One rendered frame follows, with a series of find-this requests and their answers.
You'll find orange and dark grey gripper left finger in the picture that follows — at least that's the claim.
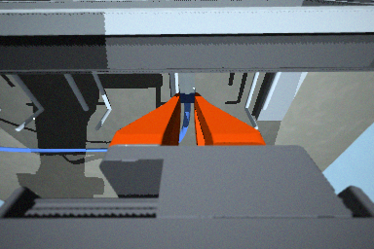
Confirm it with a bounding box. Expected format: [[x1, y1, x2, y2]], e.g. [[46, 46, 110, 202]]
[[108, 92, 181, 148]]

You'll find blue patch cord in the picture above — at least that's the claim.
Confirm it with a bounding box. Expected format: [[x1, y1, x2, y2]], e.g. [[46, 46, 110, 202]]
[[0, 103, 191, 153]]

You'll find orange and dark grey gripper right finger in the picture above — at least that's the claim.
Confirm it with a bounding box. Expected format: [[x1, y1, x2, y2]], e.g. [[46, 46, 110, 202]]
[[194, 92, 266, 146]]

